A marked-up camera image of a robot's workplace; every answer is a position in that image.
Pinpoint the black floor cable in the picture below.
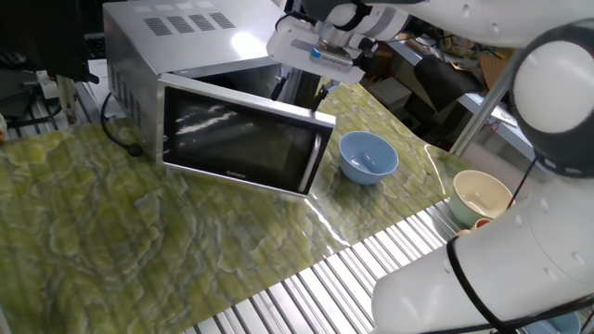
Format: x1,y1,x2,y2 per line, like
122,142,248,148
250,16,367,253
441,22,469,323
4,102,65,132

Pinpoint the white power strip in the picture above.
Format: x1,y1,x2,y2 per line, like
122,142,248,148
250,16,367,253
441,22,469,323
34,69,62,101

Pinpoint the silver table leg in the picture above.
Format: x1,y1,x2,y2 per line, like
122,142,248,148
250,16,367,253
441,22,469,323
447,48,523,158

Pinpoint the silver microwave oven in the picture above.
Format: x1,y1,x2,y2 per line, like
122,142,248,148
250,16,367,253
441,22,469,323
102,0,337,199

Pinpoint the short aluminium post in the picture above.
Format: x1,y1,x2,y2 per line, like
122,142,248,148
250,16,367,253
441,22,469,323
55,75,79,125

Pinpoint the green marble pattern mat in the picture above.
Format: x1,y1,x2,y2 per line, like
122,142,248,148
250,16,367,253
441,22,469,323
0,75,471,334

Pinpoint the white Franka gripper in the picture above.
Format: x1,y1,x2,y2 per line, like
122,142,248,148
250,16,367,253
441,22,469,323
266,16,367,113

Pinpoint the light blue bowl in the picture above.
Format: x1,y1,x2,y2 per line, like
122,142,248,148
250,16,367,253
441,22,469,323
338,130,400,186

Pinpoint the black keyboard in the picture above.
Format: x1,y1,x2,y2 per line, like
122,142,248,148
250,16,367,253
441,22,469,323
84,32,109,60

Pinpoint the large black box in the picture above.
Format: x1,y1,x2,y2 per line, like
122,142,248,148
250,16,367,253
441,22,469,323
0,0,104,85

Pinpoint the grey cardboard box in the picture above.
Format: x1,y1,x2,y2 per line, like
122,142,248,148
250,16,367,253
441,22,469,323
368,76,413,115

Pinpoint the cream and green bowl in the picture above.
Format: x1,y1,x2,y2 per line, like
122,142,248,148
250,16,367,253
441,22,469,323
447,169,515,228

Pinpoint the black microwave power cable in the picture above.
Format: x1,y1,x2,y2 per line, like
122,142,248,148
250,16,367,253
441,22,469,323
99,91,145,158

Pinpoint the white paper sheet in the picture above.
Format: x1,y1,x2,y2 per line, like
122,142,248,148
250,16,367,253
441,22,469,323
86,56,126,120

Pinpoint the black camera cable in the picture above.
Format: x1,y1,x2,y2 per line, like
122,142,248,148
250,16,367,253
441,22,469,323
274,0,594,334

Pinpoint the orange cup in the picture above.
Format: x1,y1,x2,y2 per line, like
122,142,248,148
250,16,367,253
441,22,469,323
457,216,494,238

